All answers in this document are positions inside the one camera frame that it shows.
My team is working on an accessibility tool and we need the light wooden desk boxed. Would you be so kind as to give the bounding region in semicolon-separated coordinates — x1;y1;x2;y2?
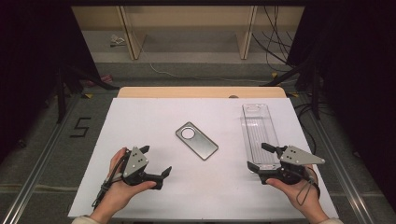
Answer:
70;5;305;61

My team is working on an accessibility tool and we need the black curtain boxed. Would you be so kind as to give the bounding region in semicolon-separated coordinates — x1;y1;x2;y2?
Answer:
0;0;102;162
286;0;396;213

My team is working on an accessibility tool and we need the bundle of black cables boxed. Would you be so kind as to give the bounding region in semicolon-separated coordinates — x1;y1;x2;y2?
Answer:
251;5;297;73

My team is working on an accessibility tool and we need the white floor cable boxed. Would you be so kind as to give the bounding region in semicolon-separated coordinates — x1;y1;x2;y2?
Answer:
136;31;272;84

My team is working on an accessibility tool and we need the thin grey wire loop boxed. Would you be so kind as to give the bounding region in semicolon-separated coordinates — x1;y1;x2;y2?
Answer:
295;178;313;207

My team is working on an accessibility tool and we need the white table mat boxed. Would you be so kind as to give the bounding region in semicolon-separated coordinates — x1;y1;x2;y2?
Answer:
67;97;340;219

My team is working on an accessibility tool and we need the aluminium floor rail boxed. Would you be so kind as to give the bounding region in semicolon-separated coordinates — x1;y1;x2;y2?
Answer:
0;92;82;224
306;108;375;224

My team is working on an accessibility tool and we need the grey phone case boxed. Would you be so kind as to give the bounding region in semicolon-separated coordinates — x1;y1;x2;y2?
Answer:
175;120;219;161

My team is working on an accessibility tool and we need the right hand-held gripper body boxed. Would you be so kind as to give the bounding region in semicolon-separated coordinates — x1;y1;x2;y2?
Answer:
257;145;327;187

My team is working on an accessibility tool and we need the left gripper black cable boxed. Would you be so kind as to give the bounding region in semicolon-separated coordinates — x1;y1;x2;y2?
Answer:
92;150;130;209

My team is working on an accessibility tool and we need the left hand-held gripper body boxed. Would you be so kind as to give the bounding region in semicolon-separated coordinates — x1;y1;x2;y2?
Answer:
120;146;164;190

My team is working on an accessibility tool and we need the person's right hand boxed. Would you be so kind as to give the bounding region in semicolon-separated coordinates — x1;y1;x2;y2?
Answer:
265;165;325;218

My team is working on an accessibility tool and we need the person's left hand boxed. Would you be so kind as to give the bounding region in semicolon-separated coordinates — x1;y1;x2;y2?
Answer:
92;147;158;218

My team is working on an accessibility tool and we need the clear plastic tray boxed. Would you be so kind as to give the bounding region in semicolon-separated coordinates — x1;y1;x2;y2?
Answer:
240;103;283;175

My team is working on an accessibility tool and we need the pink cloth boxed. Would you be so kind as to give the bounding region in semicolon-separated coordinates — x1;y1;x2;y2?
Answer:
85;74;114;88

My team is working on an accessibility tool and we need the crumpled white paper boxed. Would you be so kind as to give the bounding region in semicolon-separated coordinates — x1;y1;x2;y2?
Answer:
109;34;126;49

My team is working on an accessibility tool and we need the black tripod stand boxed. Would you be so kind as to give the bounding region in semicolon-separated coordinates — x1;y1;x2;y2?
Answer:
55;63;120;125
261;59;322;120

